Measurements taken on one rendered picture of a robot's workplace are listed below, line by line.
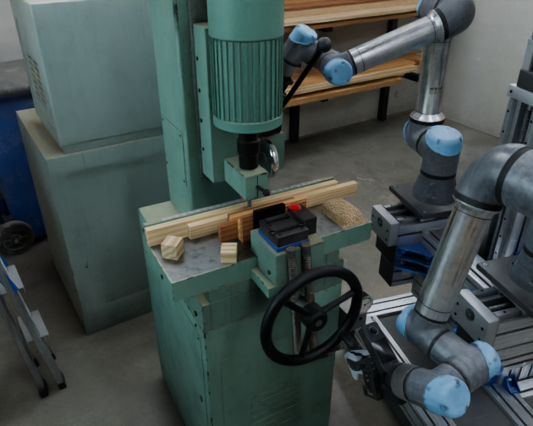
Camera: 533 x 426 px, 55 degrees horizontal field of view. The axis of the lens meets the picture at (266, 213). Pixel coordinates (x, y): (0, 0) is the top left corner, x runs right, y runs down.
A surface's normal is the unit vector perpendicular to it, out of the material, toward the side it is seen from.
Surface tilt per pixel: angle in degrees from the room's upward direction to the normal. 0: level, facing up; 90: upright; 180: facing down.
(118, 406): 0
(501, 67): 90
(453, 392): 61
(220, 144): 90
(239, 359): 90
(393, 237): 90
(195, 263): 0
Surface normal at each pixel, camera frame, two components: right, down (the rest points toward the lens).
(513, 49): -0.84, 0.26
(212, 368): 0.47, 0.44
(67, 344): 0.00, -0.87
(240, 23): -0.10, 0.50
